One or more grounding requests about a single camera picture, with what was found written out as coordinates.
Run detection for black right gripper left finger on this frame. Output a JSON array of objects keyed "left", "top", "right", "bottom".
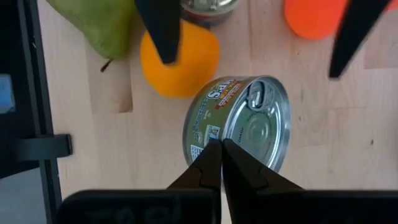
[{"left": 167, "top": 139, "right": 223, "bottom": 191}]

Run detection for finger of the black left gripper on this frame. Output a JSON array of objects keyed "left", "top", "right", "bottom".
[
  {"left": 328, "top": 0, "right": 391, "bottom": 78},
  {"left": 134, "top": 0, "right": 182, "bottom": 65}
]

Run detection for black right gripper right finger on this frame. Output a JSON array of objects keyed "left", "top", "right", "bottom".
[{"left": 221, "top": 138, "right": 305, "bottom": 191}]

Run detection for orange plastic bottle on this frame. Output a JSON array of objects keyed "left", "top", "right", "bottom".
[{"left": 283, "top": 0, "right": 398, "bottom": 40}]

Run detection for blue label tin can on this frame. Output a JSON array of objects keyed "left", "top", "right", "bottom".
[{"left": 178, "top": 0, "right": 240, "bottom": 29}]

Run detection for olive label tuna can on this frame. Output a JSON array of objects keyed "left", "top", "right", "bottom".
[{"left": 182, "top": 75, "right": 292, "bottom": 174}]

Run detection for orange fruit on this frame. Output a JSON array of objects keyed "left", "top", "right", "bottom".
[{"left": 139, "top": 19, "right": 221, "bottom": 100}]

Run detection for green pear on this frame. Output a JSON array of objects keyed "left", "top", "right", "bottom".
[{"left": 46, "top": 0, "right": 137, "bottom": 73}]

